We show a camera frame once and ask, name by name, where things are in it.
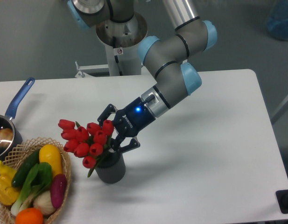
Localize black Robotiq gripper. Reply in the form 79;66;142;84
97;97;155;153

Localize red tulip bouquet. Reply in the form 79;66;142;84
58;119;114;177

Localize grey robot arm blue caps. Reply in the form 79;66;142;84
67;0;217;153

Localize dark grey ribbed vase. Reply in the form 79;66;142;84
95;152;126;184

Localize yellow squash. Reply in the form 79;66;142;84
39;144;63;178

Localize purple eggplant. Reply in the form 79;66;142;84
50;174;67;209

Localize green bok choy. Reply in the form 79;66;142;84
11;162;52;216

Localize beige garlic bulb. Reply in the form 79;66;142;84
33;191;56;216

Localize green cucumber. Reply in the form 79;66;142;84
11;149;40;188

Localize bread roll in saucepan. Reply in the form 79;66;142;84
0;128;14;148

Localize orange fruit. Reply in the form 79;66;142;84
15;208;44;224

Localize yellow bell pepper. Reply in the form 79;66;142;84
0;160;21;206

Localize black device at table edge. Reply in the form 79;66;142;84
275;189;288;214

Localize blue bag on floor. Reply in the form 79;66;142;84
266;0;288;41

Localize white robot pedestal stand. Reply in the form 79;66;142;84
74;13;156;79

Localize saucepan with blue handle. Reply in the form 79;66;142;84
0;77;35;160

